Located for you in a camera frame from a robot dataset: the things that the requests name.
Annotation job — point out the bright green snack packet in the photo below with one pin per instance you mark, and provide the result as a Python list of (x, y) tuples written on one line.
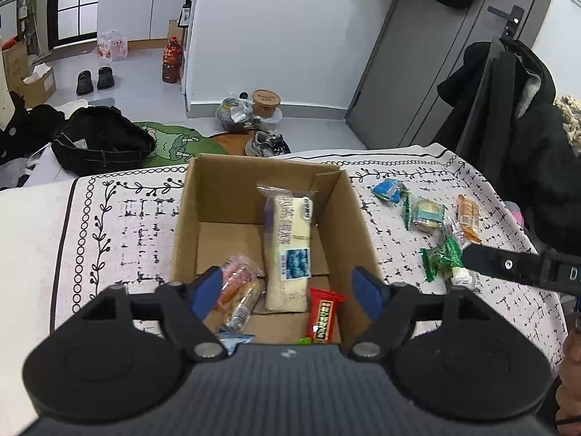
[(305, 339)]

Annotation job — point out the blue snack packet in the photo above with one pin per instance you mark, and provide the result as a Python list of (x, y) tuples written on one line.
[(233, 340), (388, 189)]

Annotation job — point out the black chair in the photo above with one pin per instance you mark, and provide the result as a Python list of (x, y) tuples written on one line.
[(483, 100)]

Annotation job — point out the pink sausage packet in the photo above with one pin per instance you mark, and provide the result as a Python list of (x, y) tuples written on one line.
[(236, 272)]

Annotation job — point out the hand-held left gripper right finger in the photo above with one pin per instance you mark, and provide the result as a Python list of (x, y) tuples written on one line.
[(367, 293)]

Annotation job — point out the white black-patterned blanket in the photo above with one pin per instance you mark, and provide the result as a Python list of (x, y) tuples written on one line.
[(113, 236)]

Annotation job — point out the white kitchen base cabinet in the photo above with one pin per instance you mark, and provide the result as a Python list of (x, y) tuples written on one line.
[(136, 4)]

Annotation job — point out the grey door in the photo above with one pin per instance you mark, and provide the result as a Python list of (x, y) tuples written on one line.
[(431, 54)]

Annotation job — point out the brown floor mat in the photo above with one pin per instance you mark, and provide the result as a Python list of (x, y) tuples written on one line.
[(227, 143)]

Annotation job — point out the jar with wooden lid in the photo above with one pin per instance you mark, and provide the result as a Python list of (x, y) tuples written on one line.
[(266, 100)]

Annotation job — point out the beige dotted cloth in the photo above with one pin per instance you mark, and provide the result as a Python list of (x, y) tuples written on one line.
[(5, 95)]

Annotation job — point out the black bag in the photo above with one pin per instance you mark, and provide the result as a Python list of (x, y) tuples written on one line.
[(102, 138)]

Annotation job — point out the green rug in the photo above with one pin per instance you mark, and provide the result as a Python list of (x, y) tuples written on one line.
[(181, 143)]

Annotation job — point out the orange biscuit packet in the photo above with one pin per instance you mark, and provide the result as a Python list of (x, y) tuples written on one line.
[(467, 215)]

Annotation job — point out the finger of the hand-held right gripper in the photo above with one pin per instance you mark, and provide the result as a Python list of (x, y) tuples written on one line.
[(494, 262)]

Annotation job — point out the red snack bar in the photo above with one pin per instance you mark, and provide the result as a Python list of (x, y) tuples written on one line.
[(323, 315)]

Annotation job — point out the tall brown cardboard box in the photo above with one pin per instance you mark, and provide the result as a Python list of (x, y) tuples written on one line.
[(13, 61)]

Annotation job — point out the black fleece coat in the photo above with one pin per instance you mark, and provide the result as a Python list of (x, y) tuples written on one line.
[(544, 181)]

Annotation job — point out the grey sneaker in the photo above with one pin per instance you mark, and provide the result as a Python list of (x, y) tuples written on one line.
[(268, 143)]

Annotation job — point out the dark spray bottle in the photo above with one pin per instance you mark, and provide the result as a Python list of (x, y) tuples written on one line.
[(186, 9)]

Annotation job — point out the shaggy beige cloth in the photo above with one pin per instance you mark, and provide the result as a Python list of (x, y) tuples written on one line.
[(571, 118)]

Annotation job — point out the dark plastic bag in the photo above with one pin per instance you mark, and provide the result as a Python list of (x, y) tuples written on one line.
[(233, 113)]

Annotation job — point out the white cake packet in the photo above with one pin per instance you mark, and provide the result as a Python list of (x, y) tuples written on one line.
[(460, 275)]

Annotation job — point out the clear purple snack packet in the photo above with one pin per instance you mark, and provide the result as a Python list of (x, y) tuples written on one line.
[(454, 232)]

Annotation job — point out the large white bread packet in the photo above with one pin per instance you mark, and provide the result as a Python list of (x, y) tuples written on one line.
[(288, 236)]

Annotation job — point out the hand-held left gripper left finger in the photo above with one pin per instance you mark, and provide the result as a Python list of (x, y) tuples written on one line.
[(206, 290)]

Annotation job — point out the black jacket with pale lining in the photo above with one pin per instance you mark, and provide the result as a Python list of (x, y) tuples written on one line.
[(454, 88)]

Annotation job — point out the yellow-green snack packet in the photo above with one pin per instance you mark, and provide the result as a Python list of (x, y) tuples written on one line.
[(426, 213)]

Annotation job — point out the black clothing pile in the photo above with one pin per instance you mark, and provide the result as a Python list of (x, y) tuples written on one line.
[(36, 122)]

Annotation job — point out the small open cardboard box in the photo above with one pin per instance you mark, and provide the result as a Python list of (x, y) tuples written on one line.
[(38, 84)]

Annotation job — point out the small clear dark-label packet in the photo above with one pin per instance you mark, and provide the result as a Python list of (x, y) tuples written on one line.
[(245, 304)]

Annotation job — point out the person's right hand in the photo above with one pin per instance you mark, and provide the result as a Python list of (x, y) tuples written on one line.
[(573, 359)]

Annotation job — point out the dark green snack packet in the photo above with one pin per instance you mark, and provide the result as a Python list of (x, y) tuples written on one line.
[(438, 256)]

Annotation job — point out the pack of water bottles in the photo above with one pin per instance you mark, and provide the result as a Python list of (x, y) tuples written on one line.
[(111, 45)]

